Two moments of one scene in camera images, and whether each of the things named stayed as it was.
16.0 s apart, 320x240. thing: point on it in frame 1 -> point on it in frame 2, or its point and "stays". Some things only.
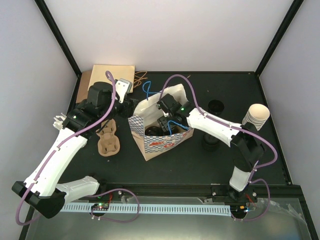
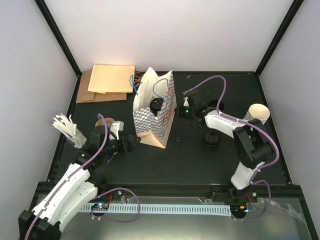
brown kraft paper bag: (82, 94) stays
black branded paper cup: (155, 131) -> (155, 105)
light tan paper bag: (98, 73) stays
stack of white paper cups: (257, 114) stays
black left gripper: (129, 108) -> (126, 149)
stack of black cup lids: (210, 143) stays
